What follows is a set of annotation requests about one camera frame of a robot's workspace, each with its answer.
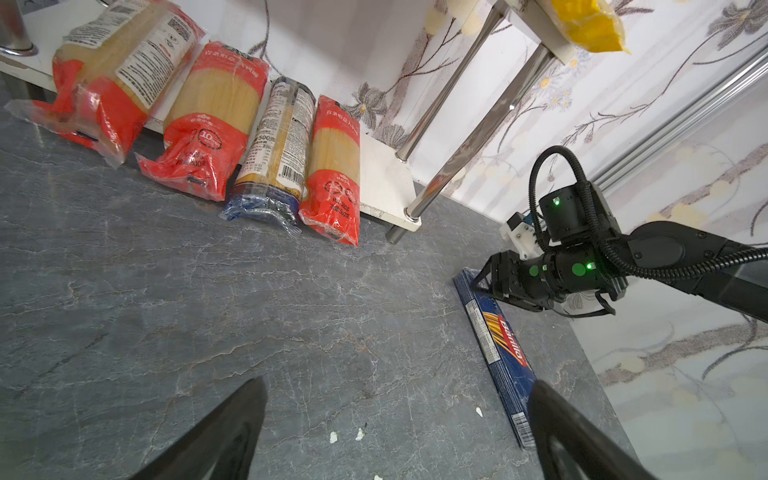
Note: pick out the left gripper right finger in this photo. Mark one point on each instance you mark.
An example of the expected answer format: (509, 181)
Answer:
(569, 446)

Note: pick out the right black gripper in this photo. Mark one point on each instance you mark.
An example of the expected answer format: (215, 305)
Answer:
(535, 285)

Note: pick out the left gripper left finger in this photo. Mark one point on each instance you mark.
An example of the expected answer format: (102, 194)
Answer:
(222, 445)

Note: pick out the blue Barilla spaghetti box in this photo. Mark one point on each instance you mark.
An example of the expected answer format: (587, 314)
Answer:
(509, 368)

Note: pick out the red Barilla spaghetti bag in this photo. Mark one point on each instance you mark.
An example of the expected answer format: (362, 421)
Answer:
(331, 204)

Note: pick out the long yellow spaghetti bag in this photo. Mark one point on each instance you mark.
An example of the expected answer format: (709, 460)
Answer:
(592, 25)

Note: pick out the red spaghetti bag white label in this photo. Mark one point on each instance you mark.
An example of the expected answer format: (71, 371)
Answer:
(111, 73)

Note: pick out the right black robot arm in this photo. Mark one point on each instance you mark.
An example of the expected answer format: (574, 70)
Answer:
(600, 260)

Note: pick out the white two-tier shelf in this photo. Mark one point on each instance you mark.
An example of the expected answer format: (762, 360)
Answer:
(28, 42)

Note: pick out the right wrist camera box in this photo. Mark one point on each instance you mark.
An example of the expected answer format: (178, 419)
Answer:
(519, 230)

